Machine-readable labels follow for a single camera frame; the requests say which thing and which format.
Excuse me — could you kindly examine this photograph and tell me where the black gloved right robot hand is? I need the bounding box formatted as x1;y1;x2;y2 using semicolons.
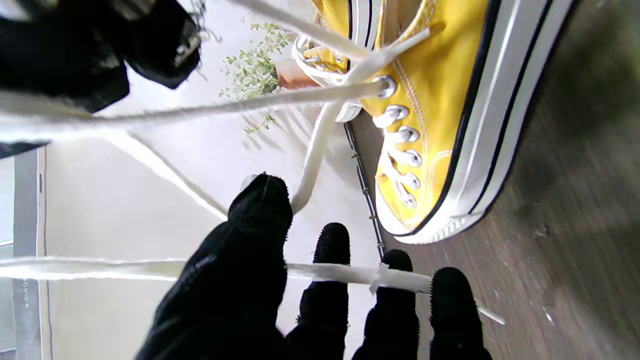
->
0;0;203;160

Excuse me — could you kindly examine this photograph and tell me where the black cable strip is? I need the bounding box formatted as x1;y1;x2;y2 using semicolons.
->
344;122;388;258

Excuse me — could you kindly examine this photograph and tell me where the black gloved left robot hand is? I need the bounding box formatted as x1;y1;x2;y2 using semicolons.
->
135;172;493;360

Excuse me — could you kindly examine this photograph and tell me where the orange sneaker with laces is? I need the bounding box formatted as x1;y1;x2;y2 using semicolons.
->
0;0;507;326

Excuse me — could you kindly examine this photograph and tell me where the green plant in terracotta pot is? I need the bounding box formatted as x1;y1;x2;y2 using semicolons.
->
219;20;321;136

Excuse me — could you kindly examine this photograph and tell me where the yellow canvas sneaker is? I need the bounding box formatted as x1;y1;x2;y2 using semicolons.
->
291;0;386;123
345;0;578;246

